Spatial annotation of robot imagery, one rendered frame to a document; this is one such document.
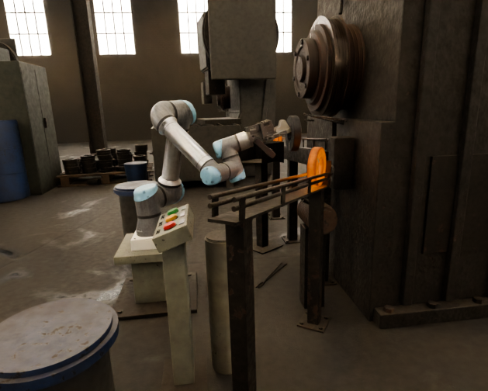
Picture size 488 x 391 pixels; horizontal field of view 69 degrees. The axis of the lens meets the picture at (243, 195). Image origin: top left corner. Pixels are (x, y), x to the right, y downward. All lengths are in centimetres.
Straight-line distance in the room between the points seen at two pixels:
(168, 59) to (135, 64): 102
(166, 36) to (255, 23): 764
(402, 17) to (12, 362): 155
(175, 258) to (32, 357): 45
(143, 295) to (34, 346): 93
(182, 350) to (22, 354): 53
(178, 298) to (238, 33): 366
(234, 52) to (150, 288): 321
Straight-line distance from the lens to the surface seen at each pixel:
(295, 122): 152
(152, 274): 180
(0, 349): 103
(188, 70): 1184
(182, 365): 136
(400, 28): 154
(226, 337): 134
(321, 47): 175
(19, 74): 475
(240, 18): 452
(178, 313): 125
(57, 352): 95
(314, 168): 136
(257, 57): 450
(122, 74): 1204
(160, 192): 177
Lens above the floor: 95
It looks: 14 degrees down
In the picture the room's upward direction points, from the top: 2 degrees counter-clockwise
